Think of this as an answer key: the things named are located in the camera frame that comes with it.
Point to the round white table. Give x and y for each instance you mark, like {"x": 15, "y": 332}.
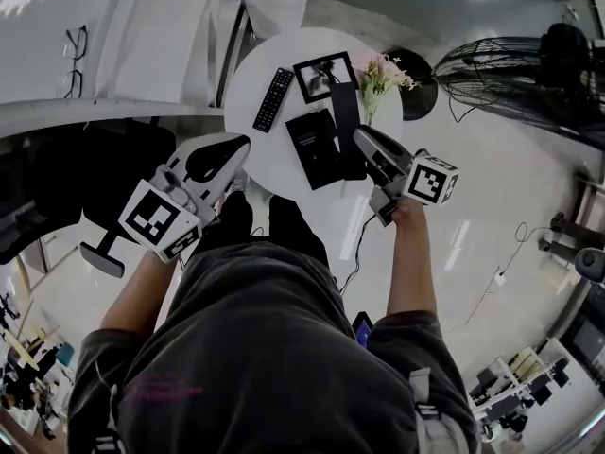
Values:
{"x": 264, "y": 154}

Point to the black remote control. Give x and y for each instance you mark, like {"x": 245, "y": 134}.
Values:
{"x": 273, "y": 100}

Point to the black eyeglasses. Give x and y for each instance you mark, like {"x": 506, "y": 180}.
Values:
{"x": 74, "y": 83}
{"x": 76, "y": 43}

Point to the person's right forearm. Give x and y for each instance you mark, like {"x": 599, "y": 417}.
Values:
{"x": 411, "y": 263}

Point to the black telephone handset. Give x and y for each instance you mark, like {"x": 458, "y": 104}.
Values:
{"x": 344, "y": 111}

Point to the clear glass vase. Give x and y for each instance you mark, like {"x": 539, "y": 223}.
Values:
{"x": 370, "y": 115}

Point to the black picture frame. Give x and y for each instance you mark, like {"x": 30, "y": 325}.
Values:
{"x": 326, "y": 77}

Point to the black office chair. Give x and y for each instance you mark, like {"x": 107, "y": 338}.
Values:
{"x": 85, "y": 173}

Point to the person's black trousers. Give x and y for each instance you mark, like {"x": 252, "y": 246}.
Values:
{"x": 293, "y": 230}

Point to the round black stool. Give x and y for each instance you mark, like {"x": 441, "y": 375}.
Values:
{"x": 418, "y": 97}

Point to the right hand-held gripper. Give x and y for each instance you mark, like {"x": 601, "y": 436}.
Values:
{"x": 430, "y": 178}

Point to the pink flower bouquet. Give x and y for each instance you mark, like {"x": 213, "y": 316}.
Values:
{"x": 380, "y": 78}

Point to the person's left hand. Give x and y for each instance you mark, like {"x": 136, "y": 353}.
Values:
{"x": 176, "y": 188}

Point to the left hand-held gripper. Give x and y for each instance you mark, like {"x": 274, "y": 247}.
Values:
{"x": 156, "y": 215}

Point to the small device with blue screen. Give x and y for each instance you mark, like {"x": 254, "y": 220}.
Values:
{"x": 363, "y": 331}

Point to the black floor fan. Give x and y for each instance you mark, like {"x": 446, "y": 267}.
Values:
{"x": 520, "y": 83}

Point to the person's grey shirt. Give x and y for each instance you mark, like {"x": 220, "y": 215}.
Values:
{"x": 264, "y": 357}

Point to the white desk with equipment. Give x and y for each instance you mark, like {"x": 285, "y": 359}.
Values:
{"x": 524, "y": 381}

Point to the black telephone base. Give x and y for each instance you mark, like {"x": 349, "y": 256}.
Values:
{"x": 312, "y": 144}

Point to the person's left forearm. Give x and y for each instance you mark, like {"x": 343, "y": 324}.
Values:
{"x": 137, "y": 291}

